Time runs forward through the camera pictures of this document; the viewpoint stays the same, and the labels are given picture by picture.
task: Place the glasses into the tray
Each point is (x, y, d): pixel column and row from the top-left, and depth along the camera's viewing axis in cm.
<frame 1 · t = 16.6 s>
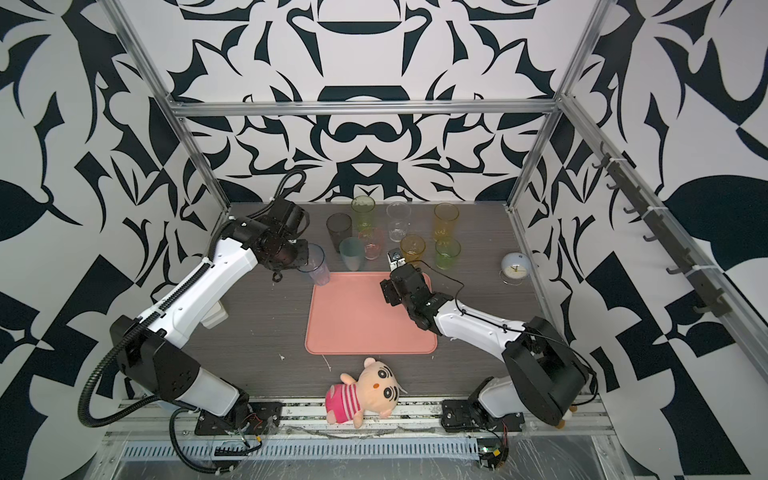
left hand: (299, 253, 79), fingers closed
right hand: (397, 274, 87), fingers open
pink plastic tray: (349, 316, 95), on the table
blue-grey tall glass: (317, 264, 79), point 22 cm above the table
dark smoky glass: (339, 226, 98), point 14 cm above the table
tall light green glass: (363, 209, 104), point 13 cm above the table
clear tall glass: (398, 214, 103), point 12 cm above the table
tall yellow glass: (445, 219, 101), point 13 cm above the table
teal frosted cup: (351, 249, 104), point 5 cm above the table
pink short glass: (372, 238, 100), point 10 cm above the table
short amber glass: (413, 246, 103), point 6 cm above the table
short green glass: (446, 251, 104), point 4 cm above the table

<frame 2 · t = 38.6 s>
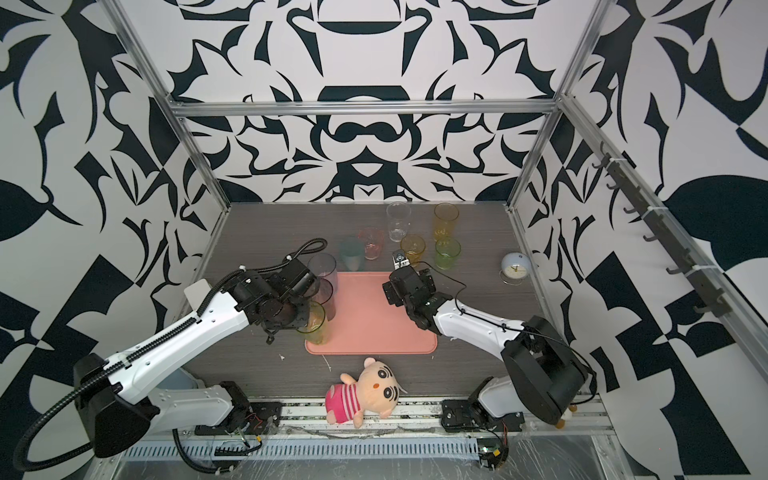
left hand: (302, 313, 76), fingers closed
right hand: (405, 275, 88), fingers open
tall light green glass: (314, 330, 74), point 16 cm above the table
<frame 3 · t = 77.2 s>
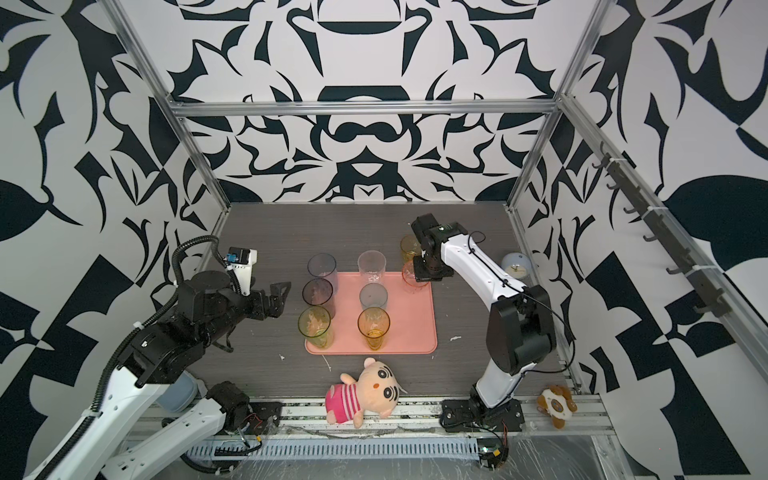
left hand: (269, 276, 67), fingers open
right hand: (427, 274, 87), fingers closed
tall yellow glass: (373, 323, 85), point 7 cm above the table
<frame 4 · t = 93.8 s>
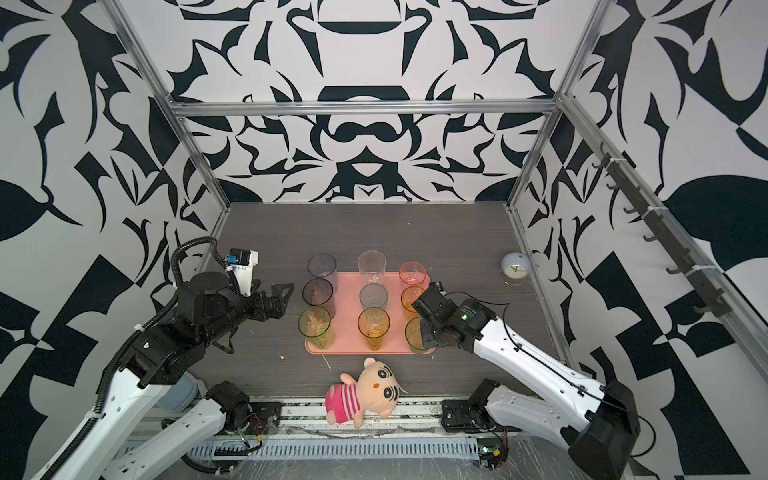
left hand: (274, 278, 67), fingers open
right hand: (431, 332, 77), fingers closed
